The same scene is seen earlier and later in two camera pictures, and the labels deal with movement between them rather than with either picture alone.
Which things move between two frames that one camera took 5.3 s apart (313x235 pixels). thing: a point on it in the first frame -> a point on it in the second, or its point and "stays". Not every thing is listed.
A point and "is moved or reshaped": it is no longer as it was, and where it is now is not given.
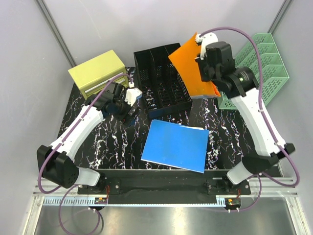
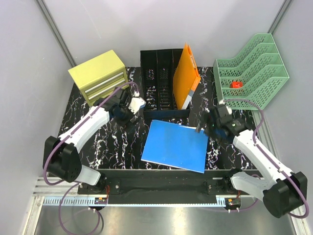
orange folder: x=185 y=58 -> x=186 y=77
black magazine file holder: x=161 y=89 is moved or reshaped
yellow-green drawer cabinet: x=93 y=75 stays
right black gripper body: x=207 y=73 -> x=212 y=129
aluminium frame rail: x=273 y=207 stays
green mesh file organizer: x=261 y=54 stays
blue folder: x=177 y=145 stays
